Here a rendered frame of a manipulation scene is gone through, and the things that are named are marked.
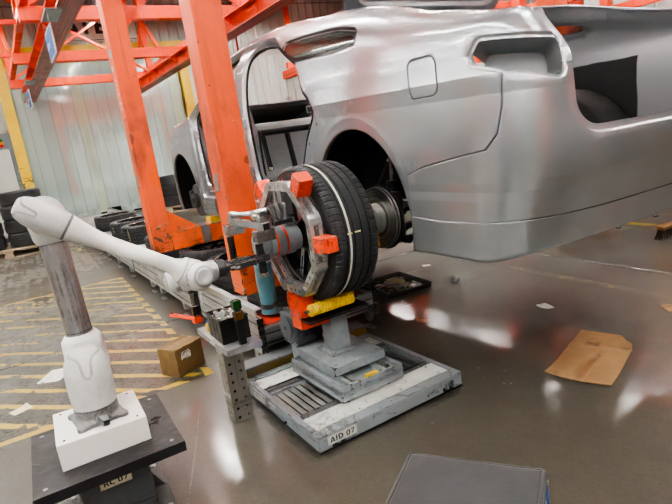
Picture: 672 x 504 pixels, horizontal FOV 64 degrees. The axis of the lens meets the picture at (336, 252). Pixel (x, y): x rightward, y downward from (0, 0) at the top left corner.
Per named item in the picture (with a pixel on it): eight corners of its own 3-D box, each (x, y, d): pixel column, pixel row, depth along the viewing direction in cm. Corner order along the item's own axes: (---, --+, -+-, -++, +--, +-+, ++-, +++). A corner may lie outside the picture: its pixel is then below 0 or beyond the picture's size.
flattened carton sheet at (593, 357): (637, 342, 285) (637, 336, 285) (611, 387, 245) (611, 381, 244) (578, 334, 304) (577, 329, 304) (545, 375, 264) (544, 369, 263)
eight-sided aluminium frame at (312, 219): (334, 300, 241) (316, 180, 229) (321, 304, 237) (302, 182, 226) (280, 281, 286) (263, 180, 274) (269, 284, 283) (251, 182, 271)
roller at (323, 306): (360, 302, 264) (358, 291, 262) (308, 319, 249) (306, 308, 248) (353, 300, 269) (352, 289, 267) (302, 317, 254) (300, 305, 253)
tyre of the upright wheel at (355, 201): (370, 313, 266) (389, 194, 230) (330, 328, 254) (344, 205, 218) (304, 248, 310) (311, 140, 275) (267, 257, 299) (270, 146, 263)
